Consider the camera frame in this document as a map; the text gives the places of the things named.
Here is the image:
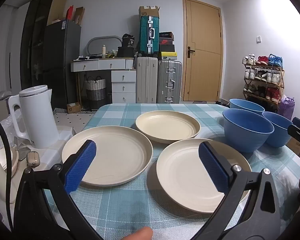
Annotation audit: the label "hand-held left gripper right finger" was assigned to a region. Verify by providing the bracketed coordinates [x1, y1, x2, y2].
[198, 141, 282, 240]

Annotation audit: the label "tall black cabinet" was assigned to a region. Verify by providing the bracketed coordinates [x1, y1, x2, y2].
[20, 0, 58, 90]

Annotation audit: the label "black printed box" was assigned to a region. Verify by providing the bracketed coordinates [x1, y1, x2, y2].
[122, 33, 135, 48]

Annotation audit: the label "small flat cardboard box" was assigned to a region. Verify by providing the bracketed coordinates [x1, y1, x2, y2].
[67, 102, 81, 113]

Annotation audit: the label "dotted rug with striped border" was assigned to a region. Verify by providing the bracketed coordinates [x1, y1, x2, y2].
[52, 107, 100, 132]

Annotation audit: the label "white electric kettle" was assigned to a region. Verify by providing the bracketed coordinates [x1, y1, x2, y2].
[8, 85, 60, 149]

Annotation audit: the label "clear plastic bag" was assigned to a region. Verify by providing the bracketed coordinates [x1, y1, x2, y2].
[0, 116, 23, 150]

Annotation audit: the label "cream round plate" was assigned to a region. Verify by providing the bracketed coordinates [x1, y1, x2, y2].
[135, 110, 201, 144]
[62, 126, 153, 187]
[156, 138, 252, 213]

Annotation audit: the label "silver suitcase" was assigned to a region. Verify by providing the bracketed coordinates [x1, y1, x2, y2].
[157, 60, 183, 104]

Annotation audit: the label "wooden door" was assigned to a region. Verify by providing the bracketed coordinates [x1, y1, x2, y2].
[182, 0, 224, 103]

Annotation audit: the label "black storage box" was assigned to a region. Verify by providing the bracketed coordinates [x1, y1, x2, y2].
[117, 46, 136, 58]

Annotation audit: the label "yellow black shoe box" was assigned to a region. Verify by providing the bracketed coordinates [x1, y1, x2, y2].
[158, 52, 178, 60]

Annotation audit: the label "person's left hand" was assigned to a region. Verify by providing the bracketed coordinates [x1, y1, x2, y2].
[124, 226, 154, 240]

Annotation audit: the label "rows of racked sneakers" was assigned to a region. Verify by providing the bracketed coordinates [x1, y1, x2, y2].
[242, 53, 284, 100]

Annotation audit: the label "teal suitcase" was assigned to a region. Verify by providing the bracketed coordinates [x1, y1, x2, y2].
[139, 16, 160, 57]

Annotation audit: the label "teal checked tablecloth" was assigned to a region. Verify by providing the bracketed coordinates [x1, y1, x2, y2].
[44, 103, 300, 240]

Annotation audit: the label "white wardrobe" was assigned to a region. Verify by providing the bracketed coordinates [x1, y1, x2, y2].
[0, 2, 30, 95]

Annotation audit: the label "flat brown cardboard sheet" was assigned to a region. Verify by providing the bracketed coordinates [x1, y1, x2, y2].
[46, 0, 67, 27]

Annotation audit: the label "purple bag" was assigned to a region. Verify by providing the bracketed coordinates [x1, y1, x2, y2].
[277, 96, 295, 120]

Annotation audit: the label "white desk with drawers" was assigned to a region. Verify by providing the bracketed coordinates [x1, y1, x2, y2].
[70, 57, 137, 104]

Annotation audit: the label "oval grey mirror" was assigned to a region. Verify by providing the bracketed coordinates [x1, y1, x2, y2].
[86, 35, 123, 57]

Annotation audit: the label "beige suitcase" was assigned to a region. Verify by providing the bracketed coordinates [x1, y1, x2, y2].
[136, 57, 158, 104]

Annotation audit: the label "small brown box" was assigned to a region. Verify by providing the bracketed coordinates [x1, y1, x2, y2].
[74, 6, 85, 26]

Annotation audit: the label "small translucent case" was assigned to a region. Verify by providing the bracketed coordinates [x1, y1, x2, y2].
[26, 151, 40, 168]

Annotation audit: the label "black cable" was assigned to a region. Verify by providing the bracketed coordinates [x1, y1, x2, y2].
[0, 110, 14, 232]

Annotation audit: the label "blue bowl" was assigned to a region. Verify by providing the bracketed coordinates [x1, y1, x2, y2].
[222, 108, 275, 153]
[229, 98, 265, 117]
[261, 111, 294, 148]

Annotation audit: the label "open cardboard box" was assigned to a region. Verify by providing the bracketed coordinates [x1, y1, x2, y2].
[139, 6, 161, 18]

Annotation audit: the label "wooden shoe rack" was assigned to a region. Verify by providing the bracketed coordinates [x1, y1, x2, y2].
[242, 64, 285, 105]

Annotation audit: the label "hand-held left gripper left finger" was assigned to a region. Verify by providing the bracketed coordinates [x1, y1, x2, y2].
[14, 139, 103, 240]

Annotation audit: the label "woven grey white basket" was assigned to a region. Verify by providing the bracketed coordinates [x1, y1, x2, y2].
[86, 76, 107, 102]

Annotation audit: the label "dark grey fridge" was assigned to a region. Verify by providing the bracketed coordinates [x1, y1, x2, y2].
[41, 20, 82, 109]

